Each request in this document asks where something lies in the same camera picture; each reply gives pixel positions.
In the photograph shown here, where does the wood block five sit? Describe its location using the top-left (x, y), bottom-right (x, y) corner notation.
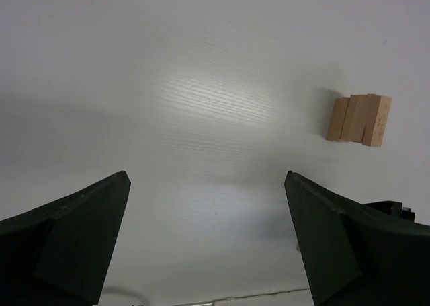
top-left (370, 96), bottom-right (392, 147)

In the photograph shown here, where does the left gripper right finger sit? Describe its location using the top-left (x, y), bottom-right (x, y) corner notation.
top-left (284, 171), bottom-right (429, 305)

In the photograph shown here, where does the wood block eight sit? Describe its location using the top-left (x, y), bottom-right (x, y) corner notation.
top-left (361, 94), bottom-right (380, 147)

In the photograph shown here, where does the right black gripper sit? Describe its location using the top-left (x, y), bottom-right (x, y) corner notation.
top-left (365, 201), bottom-right (415, 222)

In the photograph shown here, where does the wood block three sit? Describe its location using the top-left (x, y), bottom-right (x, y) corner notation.
top-left (340, 95), bottom-right (359, 142)

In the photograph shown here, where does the wood block four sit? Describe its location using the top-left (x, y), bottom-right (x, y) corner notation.
top-left (349, 95), bottom-right (366, 143)

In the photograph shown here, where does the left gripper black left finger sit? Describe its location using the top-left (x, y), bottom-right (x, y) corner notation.
top-left (1, 171), bottom-right (131, 305)

